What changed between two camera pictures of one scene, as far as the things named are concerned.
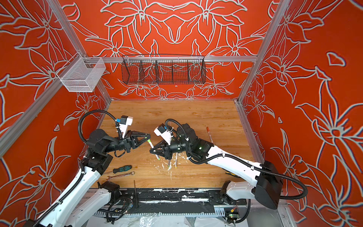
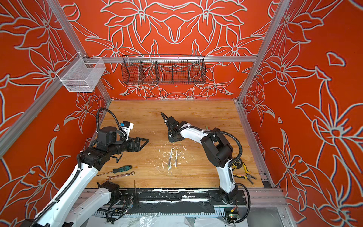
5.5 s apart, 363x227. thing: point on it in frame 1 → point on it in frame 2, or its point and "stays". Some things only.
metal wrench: (132, 173) stays
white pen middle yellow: (176, 163) stays
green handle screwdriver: (120, 169) stays
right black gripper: (167, 152) → (170, 140)
